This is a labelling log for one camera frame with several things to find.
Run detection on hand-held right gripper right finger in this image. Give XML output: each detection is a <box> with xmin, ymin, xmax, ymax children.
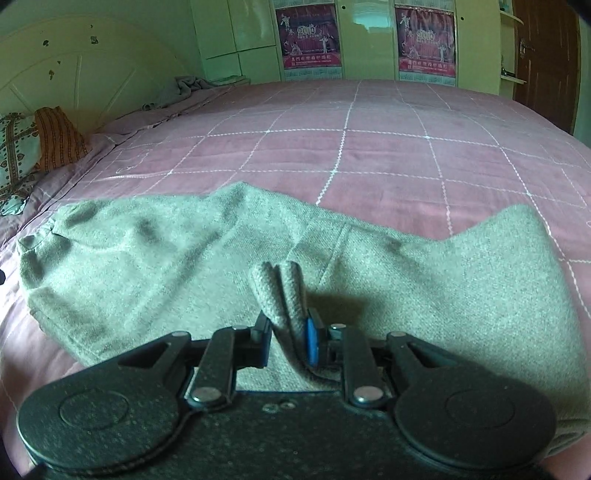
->
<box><xmin>305</xmin><ymin>308</ymin><xmax>465</xmax><ymax>409</ymax></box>

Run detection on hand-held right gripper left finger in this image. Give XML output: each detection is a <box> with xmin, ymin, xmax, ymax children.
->
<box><xmin>117</xmin><ymin>311</ymin><xmax>273</xmax><ymax>409</ymax></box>

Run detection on grey pants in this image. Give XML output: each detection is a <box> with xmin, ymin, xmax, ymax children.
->
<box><xmin>16</xmin><ymin>181</ymin><xmax>591</xmax><ymax>457</ymax></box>

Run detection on pink checked bed blanket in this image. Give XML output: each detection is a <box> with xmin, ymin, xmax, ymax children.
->
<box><xmin>0</xmin><ymin>78</ymin><xmax>591</xmax><ymax>474</ymax></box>

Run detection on lilac bed sheet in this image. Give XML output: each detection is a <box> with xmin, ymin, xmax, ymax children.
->
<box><xmin>0</xmin><ymin>84</ymin><xmax>243</xmax><ymax>278</ymax></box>

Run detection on crumpled grey cloth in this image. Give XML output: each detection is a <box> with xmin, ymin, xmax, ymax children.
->
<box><xmin>141</xmin><ymin>75</ymin><xmax>251</xmax><ymax>112</ymax></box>

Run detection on orange striped pillow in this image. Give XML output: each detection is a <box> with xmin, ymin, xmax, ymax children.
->
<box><xmin>34</xmin><ymin>106</ymin><xmax>89</xmax><ymax>172</ymax></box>

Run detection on cream wardrobe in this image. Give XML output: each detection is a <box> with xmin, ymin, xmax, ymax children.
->
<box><xmin>189</xmin><ymin>0</ymin><xmax>514</xmax><ymax>97</ymax></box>

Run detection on white patterned pillow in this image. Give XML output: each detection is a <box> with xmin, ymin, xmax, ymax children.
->
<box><xmin>0</xmin><ymin>113</ymin><xmax>43</xmax><ymax>217</ymax></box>

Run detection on cream headboard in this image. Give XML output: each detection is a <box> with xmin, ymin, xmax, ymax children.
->
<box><xmin>0</xmin><ymin>16</ymin><xmax>200</xmax><ymax>136</ymax></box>

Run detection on cream corner shelf unit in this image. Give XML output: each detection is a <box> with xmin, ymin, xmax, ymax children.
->
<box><xmin>499</xmin><ymin>0</ymin><xmax>527</xmax><ymax>86</ymax></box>

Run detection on brown wooden door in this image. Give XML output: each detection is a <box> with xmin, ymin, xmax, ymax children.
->
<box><xmin>512</xmin><ymin>0</ymin><xmax>583</xmax><ymax>136</ymax></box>

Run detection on left red wall poster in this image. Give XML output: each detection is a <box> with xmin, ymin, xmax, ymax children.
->
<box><xmin>275</xmin><ymin>4</ymin><xmax>343</xmax><ymax>82</ymax></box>

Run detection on red wall poster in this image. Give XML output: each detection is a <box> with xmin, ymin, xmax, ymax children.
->
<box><xmin>394</xmin><ymin>4</ymin><xmax>458</xmax><ymax>87</ymax></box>
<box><xmin>275</xmin><ymin>4</ymin><xmax>343</xmax><ymax>82</ymax></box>

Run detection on right red wall poster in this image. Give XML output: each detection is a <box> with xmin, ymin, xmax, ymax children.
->
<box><xmin>394</xmin><ymin>4</ymin><xmax>458</xmax><ymax>87</ymax></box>

